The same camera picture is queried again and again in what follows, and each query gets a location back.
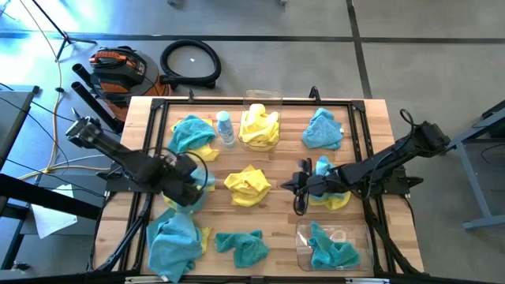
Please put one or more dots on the dark grey desk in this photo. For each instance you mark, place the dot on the dark grey desk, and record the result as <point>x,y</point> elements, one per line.
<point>12,118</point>

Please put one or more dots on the black vacuum wand tube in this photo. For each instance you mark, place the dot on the black vacuum wand tube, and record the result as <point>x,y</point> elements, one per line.
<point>84,94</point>
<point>81,71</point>

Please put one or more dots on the large light blue microfiber towel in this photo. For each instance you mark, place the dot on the large light blue microfiber towel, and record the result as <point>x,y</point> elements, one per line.
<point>173,246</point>

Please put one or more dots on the clear plastic basket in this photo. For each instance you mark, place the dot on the clear plastic basket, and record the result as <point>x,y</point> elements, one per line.
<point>262,94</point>
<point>367,236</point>

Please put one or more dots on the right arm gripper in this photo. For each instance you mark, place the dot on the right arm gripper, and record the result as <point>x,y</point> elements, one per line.
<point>327,184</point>

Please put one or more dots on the grey metal table frame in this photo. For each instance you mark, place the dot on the grey metal table frame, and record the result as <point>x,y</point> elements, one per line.
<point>475,185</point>

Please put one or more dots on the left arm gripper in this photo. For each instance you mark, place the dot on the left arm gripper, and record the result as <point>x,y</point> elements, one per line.
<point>181,181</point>

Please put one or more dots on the orange and black shop vacuum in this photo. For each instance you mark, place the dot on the orange and black shop vacuum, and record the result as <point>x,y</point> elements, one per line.
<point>118,69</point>

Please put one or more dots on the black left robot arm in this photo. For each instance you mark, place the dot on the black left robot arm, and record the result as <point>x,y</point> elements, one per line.
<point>126,159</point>

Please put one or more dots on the black caster wheel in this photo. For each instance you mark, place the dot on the black caster wheel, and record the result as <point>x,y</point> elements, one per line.
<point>19,267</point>

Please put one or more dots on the white paper sheet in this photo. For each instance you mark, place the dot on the white paper sheet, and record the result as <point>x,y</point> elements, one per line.
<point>51,223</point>

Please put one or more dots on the black metal beam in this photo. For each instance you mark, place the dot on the black metal beam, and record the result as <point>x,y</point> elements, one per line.
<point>47,197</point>

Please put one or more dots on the silver metal bracket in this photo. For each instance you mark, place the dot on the silver metal bracket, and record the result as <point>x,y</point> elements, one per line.
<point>148,280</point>
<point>367,281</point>

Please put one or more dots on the black aluminium table frame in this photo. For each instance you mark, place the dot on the black aluminium table frame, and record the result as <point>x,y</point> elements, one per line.
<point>300,103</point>

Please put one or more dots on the black tripod stand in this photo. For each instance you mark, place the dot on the black tripod stand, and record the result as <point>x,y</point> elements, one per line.
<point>66,37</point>

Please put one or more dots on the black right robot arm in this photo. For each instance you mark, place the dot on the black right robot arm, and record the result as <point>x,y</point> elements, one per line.
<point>378,163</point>

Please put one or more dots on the clear bottle with blue cap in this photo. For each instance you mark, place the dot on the clear bottle with blue cap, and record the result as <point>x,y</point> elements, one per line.
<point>225,132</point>

